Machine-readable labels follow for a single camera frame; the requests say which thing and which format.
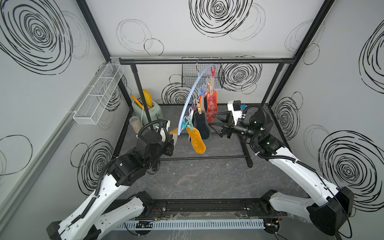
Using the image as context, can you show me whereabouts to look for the red clothespin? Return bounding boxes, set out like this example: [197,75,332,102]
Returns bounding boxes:
[210,67,216,78]

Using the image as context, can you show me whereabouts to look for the translucent plastic cup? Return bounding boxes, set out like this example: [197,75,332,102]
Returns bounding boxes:
[129,116,142,134]

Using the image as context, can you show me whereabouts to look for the black wire wall basket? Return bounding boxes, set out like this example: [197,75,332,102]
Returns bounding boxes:
[182,58,223,89]

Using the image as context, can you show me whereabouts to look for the tan clothespin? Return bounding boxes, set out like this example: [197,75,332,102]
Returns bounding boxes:
[197,103,202,115]

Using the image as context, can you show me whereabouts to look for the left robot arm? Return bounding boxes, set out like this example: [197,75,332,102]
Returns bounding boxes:
[47,119,175,240]

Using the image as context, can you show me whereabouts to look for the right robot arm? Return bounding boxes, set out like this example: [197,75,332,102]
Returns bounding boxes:
[209,101,354,240]

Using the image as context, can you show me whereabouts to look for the grey felt yellow-edged insole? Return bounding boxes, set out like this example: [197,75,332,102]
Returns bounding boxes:
[169,129,178,146]

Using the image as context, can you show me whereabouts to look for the grey black-backed insole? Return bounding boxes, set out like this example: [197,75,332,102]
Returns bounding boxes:
[193,111,211,140]

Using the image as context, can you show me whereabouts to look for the yellow toast slice leaning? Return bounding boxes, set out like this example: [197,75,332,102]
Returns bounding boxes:
[131,95,144,111]

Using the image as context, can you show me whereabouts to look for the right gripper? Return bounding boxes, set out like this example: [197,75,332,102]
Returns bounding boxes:
[209,111,260,143]

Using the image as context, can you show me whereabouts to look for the red white patterned insole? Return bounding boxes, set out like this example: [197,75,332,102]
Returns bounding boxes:
[206,91,218,123]

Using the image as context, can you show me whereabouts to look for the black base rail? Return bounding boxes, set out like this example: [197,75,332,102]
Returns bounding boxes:
[139,198,287,219]

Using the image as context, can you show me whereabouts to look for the mint green toaster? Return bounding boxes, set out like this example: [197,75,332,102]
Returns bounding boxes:
[132,102,164,125]

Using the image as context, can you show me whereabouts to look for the teal clothespin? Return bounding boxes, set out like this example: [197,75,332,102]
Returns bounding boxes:
[181,116,194,131]

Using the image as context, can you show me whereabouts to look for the black garment rack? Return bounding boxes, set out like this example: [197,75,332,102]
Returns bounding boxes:
[119,56,297,169]

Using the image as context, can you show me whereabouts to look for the white slotted cable duct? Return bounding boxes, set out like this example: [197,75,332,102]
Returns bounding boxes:
[115,219,266,231]

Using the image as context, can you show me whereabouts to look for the light blue clip hanger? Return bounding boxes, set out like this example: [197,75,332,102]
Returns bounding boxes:
[177,58,217,136]

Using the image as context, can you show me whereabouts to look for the orange fuzzy insole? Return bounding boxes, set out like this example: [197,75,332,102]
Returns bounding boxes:
[187,127,206,154]

